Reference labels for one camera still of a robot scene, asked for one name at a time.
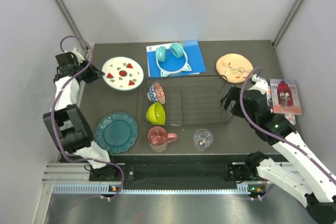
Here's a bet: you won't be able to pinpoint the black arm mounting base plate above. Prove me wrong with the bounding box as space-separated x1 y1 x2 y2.
84 161 259 183

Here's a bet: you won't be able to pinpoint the teal cat ear headphones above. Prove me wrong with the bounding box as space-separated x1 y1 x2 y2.
155 42 192 77

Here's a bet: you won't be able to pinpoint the illustrated red castle book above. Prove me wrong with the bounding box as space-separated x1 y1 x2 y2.
270 79 302 115

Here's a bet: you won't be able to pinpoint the grey slotted cable duct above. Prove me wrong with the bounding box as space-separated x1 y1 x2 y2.
52 183 266 195

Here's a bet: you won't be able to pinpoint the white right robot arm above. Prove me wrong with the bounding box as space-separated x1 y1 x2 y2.
220 74 335 223

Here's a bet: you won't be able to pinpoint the clear drinking glass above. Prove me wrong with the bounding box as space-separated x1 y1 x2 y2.
193 129 213 151

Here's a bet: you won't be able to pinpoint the black wire dish rack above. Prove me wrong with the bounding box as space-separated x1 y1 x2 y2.
140 75 233 126

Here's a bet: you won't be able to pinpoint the pink glass mug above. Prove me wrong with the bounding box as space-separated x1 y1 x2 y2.
147 126 178 153

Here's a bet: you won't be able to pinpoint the lime green bowl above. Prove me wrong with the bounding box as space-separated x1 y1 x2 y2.
146 102 166 125

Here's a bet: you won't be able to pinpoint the patterned blue red bowl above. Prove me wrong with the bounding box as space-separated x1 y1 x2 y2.
147 81 166 105

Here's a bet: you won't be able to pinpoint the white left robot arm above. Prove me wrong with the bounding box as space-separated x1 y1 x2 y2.
43 48 121 182

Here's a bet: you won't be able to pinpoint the blue folder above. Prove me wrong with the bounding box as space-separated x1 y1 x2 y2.
146 40 206 78

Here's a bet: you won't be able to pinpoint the orange floral plate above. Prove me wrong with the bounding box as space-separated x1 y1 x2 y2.
216 53 254 83

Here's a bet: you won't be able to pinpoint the white watermelon pattern plate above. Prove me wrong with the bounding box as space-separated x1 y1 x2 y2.
102 57 144 91

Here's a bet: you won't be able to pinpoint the teal scalloped plate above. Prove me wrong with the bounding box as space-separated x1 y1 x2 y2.
95 113 138 155

